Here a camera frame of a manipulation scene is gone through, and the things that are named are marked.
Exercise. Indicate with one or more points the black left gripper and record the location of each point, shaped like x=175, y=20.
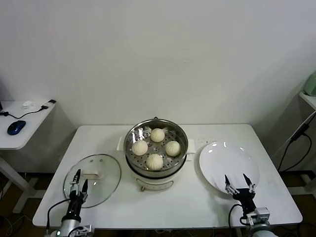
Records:
x=75, y=205

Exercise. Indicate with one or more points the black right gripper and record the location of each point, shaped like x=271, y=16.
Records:
x=245, y=198

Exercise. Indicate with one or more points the white steamed baozi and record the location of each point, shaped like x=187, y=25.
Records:
x=172, y=148
x=157, y=135
x=154, y=161
x=139, y=147

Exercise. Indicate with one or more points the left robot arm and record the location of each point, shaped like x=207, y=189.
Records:
x=70, y=227

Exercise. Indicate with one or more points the stainless steel steamer basket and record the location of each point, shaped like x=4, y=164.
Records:
x=181, y=134

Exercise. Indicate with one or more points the white round plate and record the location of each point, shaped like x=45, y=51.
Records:
x=227, y=160

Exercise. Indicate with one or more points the white side desk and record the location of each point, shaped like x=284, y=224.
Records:
x=24, y=138

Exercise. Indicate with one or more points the cream electric cooking pot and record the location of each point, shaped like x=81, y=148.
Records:
x=154, y=184

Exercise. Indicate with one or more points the blue computer mouse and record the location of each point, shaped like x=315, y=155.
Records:
x=16, y=127

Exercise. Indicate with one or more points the small white object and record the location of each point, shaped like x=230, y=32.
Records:
x=28, y=103

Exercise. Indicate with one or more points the pale green appliance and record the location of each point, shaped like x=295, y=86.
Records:
x=311, y=85

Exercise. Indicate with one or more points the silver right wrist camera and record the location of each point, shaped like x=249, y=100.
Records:
x=259, y=213

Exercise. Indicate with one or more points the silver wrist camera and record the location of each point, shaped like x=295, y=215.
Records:
x=259, y=213
x=84, y=229

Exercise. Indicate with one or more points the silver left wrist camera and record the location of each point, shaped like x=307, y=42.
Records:
x=84, y=229

